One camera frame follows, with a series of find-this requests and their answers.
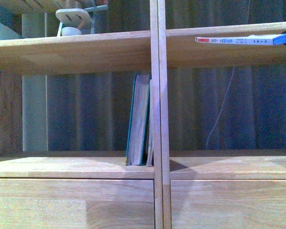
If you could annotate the white blue red-spine book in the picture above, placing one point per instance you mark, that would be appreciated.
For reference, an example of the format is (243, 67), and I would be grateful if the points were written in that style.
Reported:
(269, 40)

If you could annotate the right wooden shelf unit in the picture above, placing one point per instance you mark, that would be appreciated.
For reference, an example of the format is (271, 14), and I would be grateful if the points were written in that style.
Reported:
(219, 189)

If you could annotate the wooden shelf unit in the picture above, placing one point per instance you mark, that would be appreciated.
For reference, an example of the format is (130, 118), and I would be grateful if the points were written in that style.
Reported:
(219, 189)
(84, 189)

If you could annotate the left wooden shelf unit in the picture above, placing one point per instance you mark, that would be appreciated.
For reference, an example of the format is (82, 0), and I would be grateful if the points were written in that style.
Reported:
(84, 189)

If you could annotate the teal cover thick book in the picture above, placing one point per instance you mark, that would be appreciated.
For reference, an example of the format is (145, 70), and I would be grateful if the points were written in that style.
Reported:
(138, 120)

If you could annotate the thin white book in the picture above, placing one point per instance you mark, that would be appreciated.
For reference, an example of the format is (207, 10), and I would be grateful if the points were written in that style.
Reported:
(150, 150)

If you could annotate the white wooden toy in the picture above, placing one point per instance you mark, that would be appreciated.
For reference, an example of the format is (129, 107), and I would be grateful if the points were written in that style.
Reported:
(76, 21)

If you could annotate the light blue box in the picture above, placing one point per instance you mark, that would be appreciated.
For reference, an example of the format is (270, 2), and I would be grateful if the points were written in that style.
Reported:
(8, 34)

